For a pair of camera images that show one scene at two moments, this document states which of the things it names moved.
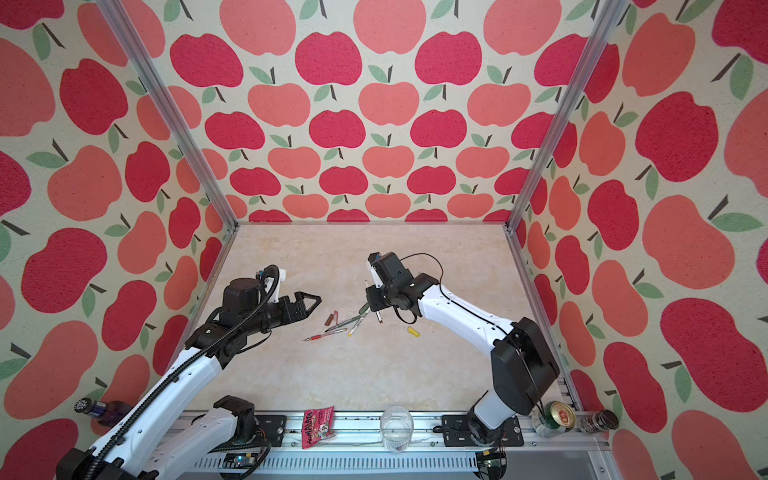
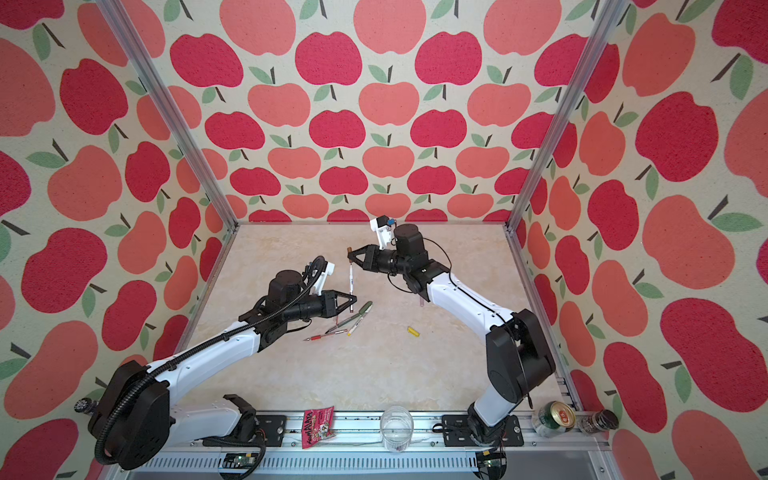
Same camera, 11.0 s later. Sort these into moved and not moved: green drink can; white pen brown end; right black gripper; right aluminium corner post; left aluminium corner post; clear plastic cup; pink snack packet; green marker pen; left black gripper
Moved: right black gripper; left black gripper; white pen brown end
Not moved: pink snack packet; left aluminium corner post; right aluminium corner post; green drink can; green marker pen; clear plastic cup
